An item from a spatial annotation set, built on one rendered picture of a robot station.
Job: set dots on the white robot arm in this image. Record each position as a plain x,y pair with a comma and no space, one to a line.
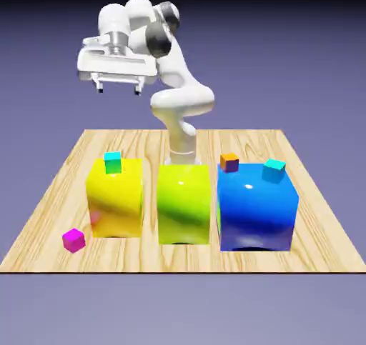
183,99

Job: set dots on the small teal green cube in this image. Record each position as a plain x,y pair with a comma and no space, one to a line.
113,163

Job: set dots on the large lime green box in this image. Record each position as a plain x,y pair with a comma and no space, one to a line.
183,205

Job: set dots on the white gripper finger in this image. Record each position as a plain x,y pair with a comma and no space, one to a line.
137,88
99,85

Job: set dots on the large blue box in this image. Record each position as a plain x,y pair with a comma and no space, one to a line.
256,208

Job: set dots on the small magenta cube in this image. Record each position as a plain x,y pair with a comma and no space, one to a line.
73,240

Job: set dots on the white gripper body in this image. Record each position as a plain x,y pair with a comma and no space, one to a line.
114,65

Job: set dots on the small cyan cube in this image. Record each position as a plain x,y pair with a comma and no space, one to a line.
274,170

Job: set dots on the large yellow box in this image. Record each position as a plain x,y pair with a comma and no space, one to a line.
114,202

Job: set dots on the small orange cube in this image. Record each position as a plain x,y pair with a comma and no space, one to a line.
229,162

